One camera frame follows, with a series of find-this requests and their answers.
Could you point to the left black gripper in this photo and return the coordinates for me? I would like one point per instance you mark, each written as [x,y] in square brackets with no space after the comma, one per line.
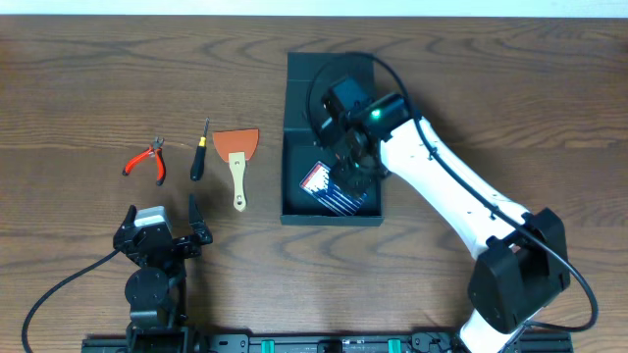
[164,243]

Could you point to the orange scraper wooden handle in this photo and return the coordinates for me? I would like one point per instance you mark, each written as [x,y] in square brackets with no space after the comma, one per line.
[236,147]

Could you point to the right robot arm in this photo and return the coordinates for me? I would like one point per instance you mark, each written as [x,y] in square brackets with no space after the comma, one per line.
[521,262]

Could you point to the red handled pliers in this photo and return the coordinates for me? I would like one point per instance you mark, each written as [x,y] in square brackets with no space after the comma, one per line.
[154,150]

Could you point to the black yellow screwdriver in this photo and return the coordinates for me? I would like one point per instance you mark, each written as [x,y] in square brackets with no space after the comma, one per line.
[197,166]

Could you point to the dark green open box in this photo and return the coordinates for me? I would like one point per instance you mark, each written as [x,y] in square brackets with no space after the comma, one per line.
[301,154]

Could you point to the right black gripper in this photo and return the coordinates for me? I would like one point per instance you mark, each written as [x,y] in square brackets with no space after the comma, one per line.
[340,170]

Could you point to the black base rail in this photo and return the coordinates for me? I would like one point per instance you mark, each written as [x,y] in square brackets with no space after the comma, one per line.
[294,343]

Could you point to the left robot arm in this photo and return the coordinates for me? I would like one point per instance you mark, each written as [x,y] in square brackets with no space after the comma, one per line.
[156,292]

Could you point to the precision screwdriver set case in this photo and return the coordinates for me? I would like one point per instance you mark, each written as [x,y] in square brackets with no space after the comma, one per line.
[317,184]

